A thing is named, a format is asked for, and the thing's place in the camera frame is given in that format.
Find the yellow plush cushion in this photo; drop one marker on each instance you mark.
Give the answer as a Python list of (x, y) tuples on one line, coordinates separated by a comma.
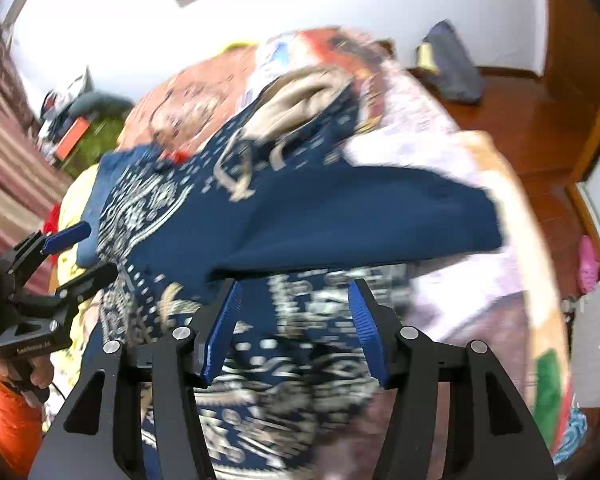
[(240, 46)]

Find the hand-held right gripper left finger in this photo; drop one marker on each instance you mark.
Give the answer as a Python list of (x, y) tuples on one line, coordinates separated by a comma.
[(222, 330)]

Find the yellow notepad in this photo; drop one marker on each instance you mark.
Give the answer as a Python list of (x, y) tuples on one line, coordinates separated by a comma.
[(426, 57)]

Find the wooden door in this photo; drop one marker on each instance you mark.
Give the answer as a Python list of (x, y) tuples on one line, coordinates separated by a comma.
[(585, 60)]

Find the white board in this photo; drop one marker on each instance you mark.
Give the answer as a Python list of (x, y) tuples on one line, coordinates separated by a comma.
[(595, 350)]

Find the teal patterned cloth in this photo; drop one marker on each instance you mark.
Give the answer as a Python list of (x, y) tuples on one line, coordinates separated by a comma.
[(572, 432)]

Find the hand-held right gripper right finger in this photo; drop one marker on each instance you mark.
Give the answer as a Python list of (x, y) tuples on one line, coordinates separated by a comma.
[(365, 330)]

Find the green cloth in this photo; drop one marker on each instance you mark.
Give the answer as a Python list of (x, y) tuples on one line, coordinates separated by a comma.
[(100, 150)]

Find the yellow cloth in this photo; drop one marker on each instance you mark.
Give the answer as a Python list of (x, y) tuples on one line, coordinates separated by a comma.
[(72, 210)]

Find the person's left forearm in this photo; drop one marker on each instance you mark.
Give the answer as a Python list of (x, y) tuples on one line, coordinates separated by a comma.
[(10, 425)]

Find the person's left hand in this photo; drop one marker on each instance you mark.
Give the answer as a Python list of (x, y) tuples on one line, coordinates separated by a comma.
[(32, 375)]

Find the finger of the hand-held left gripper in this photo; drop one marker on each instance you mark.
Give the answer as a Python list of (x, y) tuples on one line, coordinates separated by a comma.
[(87, 282), (67, 237)]

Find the orange box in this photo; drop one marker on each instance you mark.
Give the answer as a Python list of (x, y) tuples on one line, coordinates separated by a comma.
[(72, 139)]

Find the grey pillow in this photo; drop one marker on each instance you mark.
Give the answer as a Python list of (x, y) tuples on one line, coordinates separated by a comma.
[(102, 103)]

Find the pile of white papers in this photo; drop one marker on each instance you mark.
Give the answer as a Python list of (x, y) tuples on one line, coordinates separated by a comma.
[(67, 100)]

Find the red cloth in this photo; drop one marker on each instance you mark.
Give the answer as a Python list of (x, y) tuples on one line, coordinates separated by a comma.
[(54, 225)]

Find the striped curtain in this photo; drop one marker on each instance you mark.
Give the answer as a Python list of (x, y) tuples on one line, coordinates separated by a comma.
[(10, 160)]

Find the blue jeans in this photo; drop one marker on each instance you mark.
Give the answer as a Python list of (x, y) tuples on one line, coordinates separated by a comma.
[(87, 254)]

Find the navy patterned garment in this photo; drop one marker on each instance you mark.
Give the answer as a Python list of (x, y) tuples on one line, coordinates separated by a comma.
[(330, 220)]

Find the printed blanket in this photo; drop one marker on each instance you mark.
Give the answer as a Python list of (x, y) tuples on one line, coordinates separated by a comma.
[(470, 280)]

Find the dark grey bag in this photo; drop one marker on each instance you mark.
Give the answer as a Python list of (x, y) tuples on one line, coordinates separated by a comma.
[(455, 67)]

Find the pink slippers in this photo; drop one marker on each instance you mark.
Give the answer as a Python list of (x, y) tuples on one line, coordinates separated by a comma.
[(588, 265)]

